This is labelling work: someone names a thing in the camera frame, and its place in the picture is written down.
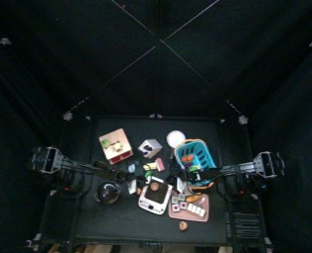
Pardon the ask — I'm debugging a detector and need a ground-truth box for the pink block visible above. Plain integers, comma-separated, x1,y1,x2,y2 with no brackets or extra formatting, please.
155,157,166,173

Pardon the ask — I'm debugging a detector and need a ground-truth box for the black label with white text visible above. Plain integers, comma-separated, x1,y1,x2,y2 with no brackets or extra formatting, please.
231,211,262,245

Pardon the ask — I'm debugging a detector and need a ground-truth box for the yellow orange toy banana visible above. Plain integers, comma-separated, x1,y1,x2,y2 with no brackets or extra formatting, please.
184,194,202,204

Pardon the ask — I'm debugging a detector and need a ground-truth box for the pink picture book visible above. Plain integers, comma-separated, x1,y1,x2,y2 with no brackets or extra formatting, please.
98,127,135,165

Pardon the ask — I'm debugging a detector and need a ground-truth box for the white ball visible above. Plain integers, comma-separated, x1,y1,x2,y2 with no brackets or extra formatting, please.
164,129,187,149

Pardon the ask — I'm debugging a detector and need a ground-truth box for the teal basket with orange handle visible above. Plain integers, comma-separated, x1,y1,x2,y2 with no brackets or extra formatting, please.
172,138,218,192

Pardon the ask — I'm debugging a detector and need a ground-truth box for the grey shape sorter cube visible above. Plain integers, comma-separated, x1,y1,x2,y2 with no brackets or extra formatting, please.
138,138,163,159

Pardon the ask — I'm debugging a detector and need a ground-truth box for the white toy scale black top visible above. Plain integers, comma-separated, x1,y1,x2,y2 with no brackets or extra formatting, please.
138,176,174,215

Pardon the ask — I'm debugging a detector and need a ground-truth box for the black toy pot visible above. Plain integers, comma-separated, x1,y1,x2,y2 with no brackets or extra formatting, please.
92,182,123,206

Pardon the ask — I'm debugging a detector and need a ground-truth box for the pink tray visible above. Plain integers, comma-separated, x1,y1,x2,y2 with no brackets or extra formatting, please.
167,192,211,223

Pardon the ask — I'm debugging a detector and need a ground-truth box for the thin white string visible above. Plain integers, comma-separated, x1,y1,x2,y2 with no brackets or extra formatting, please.
110,0,243,117
67,0,221,114

